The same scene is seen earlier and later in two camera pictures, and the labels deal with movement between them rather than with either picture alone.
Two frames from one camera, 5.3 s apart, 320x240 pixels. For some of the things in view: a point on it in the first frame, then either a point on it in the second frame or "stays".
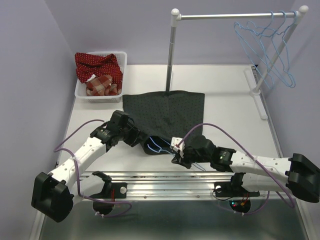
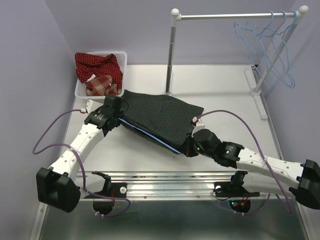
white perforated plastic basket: [80, 88] stays
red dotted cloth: [87, 65] stays
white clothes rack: [176, 16] stays
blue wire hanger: [193, 164] to [150, 135]
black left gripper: [135, 133] to [118, 115]
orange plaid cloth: [101, 86] stays
